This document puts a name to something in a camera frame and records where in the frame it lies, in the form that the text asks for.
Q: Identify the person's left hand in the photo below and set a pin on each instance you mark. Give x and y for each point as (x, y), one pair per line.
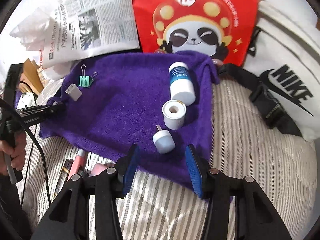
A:
(18, 150)

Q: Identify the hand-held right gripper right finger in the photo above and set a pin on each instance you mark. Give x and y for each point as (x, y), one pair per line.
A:
(193, 170)

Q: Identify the white waist bag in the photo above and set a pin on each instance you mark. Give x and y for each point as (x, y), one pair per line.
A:
(282, 42)

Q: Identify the small white cap bottle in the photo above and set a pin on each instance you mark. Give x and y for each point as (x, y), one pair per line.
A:
(163, 141)

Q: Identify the white tape roll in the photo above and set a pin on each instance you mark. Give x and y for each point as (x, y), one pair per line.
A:
(173, 117)

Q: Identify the red panda paper bag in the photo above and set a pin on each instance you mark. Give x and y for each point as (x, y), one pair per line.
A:
(195, 17)

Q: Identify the striped bed cover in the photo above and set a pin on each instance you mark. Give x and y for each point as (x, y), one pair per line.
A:
(250, 155)

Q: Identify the white plastic shopping bag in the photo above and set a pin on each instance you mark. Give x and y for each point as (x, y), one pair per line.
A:
(35, 30)

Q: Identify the pink highlighter pen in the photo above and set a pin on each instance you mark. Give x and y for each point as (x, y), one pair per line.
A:
(76, 165)

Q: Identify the green binder clip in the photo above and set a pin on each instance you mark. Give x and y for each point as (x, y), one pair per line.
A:
(85, 81)

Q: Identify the white charger plug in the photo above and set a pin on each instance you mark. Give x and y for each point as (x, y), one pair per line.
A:
(74, 93)

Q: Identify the purple towel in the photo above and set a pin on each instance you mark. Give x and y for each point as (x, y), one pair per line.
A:
(120, 115)

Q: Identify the dark lipstick tube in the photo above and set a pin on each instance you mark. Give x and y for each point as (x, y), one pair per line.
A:
(64, 169)

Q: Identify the white patterned cloth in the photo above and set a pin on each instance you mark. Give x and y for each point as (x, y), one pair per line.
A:
(26, 101)

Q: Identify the white bottle blue label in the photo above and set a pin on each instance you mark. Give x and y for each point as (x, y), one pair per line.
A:
(182, 85)

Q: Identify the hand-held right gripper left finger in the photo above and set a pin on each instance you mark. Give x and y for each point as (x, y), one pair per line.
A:
(130, 172)

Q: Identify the folded newspaper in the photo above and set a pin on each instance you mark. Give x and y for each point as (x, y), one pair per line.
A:
(100, 22)

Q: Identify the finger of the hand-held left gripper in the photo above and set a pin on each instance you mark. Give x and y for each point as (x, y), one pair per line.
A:
(40, 112)

